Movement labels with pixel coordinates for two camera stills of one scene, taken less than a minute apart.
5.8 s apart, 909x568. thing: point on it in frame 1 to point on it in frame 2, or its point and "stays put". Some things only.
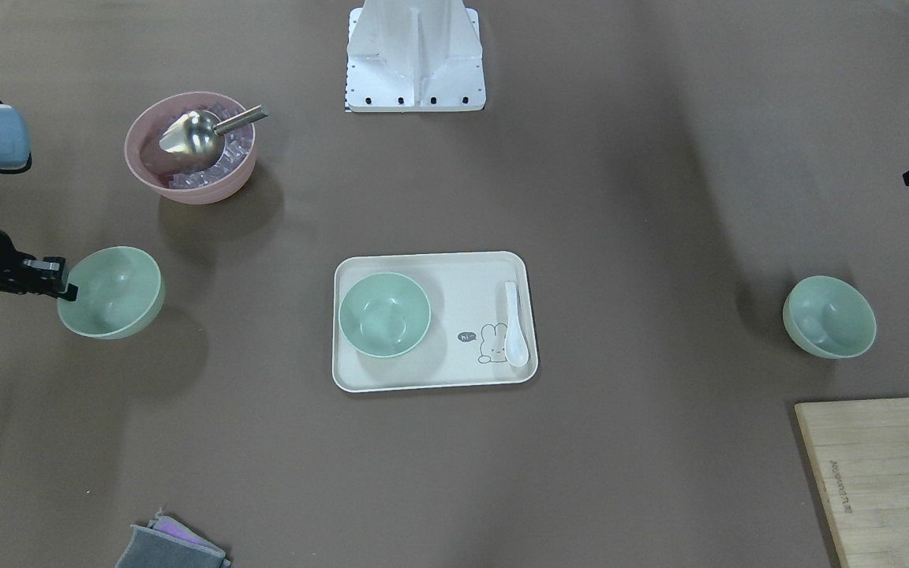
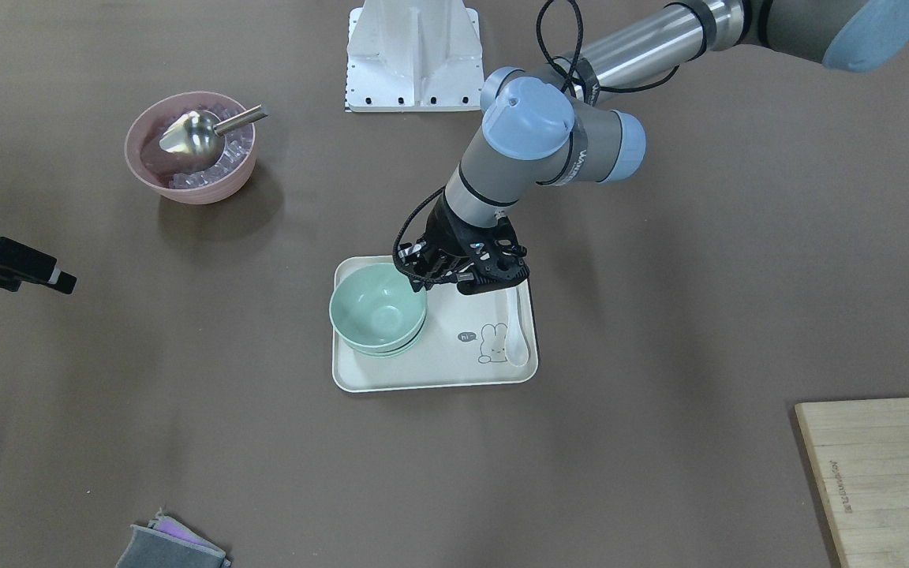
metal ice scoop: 193,142 stays put
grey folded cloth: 167,543 stays put
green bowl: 121,292 to 402,349
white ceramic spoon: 516,353 stays put
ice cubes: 237,148 stays put
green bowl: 828,317 to 375,310
